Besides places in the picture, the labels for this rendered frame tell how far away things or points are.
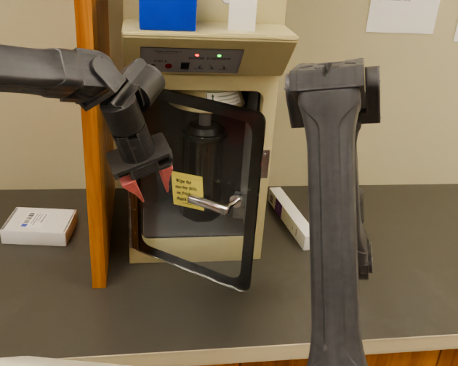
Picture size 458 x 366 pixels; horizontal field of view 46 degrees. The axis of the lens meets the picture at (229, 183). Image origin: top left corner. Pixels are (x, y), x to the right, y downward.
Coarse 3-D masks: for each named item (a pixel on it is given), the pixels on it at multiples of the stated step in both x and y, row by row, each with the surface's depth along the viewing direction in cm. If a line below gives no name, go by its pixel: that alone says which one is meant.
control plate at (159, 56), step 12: (144, 48) 98; (156, 48) 98; (168, 48) 98; (180, 48) 99; (192, 48) 99; (156, 60) 102; (168, 60) 102; (180, 60) 102; (192, 60) 103; (204, 60) 103; (216, 60) 103; (228, 60) 104; (240, 60) 104; (192, 72) 107; (204, 72) 107; (216, 72) 107; (228, 72) 108
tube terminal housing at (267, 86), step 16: (128, 0) 102; (208, 0) 104; (272, 0) 106; (128, 16) 104; (208, 16) 106; (224, 16) 106; (256, 16) 107; (272, 16) 108; (176, 80) 111; (192, 80) 111; (208, 80) 112; (224, 80) 112; (240, 80) 113; (256, 80) 113; (272, 80) 114; (272, 96) 115; (272, 112) 117; (272, 128) 118; (256, 224) 129; (256, 240) 131; (144, 256) 129; (256, 256) 133
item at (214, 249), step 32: (160, 96) 105; (192, 96) 102; (160, 128) 108; (192, 128) 104; (224, 128) 101; (256, 128) 97; (192, 160) 107; (224, 160) 103; (256, 160) 100; (160, 192) 115; (224, 192) 106; (256, 192) 102; (160, 224) 118; (192, 224) 113; (224, 224) 109; (160, 256) 122; (192, 256) 117; (224, 256) 112
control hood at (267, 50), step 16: (128, 32) 94; (144, 32) 94; (160, 32) 95; (176, 32) 95; (192, 32) 96; (208, 32) 97; (224, 32) 98; (240, 32) 98; (256, 32) 99; (272, 32) 100; (288, 32) 101; (128, 48) 98; (208, 48) 99; (224, 48) 100; (240, 48) 100; (256, 48) 100; (272, 48) 101; (288, 48) 101; (128, 64) 103; (240, 64) 105; (256, 64) 106; (272, 64) 106
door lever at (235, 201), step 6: (192, 198) 104; (198, 198) 104; (204, 198) 104; (234, 198) 105; (198, 204) 104; (204, 204) 103; (210, 204) 102; (216, 204) 102; (222, 204) 102; (228, 204) 103; (234, 204) 104; (240, 204) 105; (216, 210) 102; (222, 210) 101; (228, 210) 102
